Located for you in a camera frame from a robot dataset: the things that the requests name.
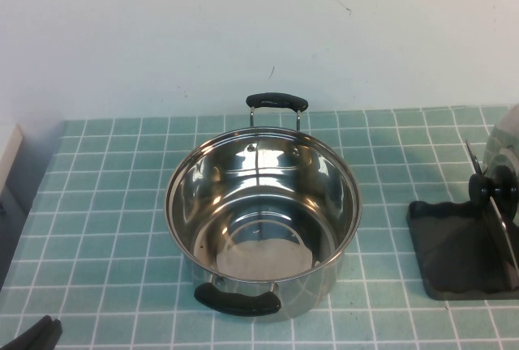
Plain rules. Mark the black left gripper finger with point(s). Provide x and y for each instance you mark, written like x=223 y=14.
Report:
x=34 y=331
x=53 y=334

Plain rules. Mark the stainless steel lid black knob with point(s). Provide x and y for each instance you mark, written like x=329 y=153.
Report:
x=504 y=139

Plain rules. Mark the dark grey lid rack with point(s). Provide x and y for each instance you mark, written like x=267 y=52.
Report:
x=450 y=253

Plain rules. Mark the beige grey cabinet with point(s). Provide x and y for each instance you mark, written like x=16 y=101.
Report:
x=12 y=188

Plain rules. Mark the teal checked tablecloth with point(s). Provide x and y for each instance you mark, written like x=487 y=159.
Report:
x=405 y=143

